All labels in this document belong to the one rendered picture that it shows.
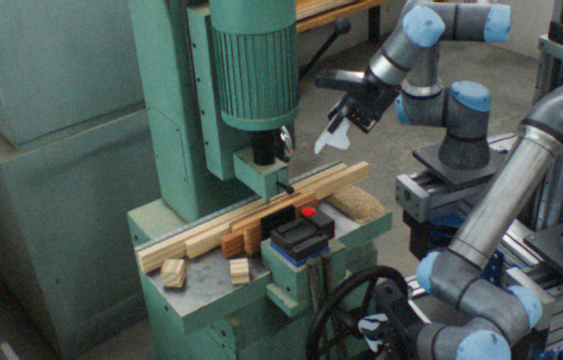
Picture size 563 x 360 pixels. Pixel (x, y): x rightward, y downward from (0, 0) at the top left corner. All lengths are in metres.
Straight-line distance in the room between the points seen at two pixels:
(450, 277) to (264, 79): 0.54
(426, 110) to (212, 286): 0.84
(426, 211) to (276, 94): 0.77
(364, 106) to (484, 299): 0.45
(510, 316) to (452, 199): 0.91
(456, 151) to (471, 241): 0.80
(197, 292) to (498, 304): 0.64
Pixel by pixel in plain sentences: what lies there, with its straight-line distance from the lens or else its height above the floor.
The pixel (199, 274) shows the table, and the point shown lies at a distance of 1.53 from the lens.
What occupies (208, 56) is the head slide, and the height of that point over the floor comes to 1.33.
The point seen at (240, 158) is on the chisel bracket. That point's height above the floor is 1.07.
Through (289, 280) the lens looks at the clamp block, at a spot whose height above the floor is 0.92.
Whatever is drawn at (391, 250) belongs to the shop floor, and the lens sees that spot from 3.02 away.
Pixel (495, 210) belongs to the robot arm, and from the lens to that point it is 1.26.
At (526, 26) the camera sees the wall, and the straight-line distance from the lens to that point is 5.00.
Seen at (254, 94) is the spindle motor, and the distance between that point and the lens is 1.41.
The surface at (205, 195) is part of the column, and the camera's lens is 1.76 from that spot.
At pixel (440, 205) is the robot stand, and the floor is 0.72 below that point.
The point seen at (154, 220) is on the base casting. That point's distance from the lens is 1.90.
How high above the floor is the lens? 1.88
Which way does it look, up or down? 32 degrees down
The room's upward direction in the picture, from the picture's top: 3 degrees counter-clockwise
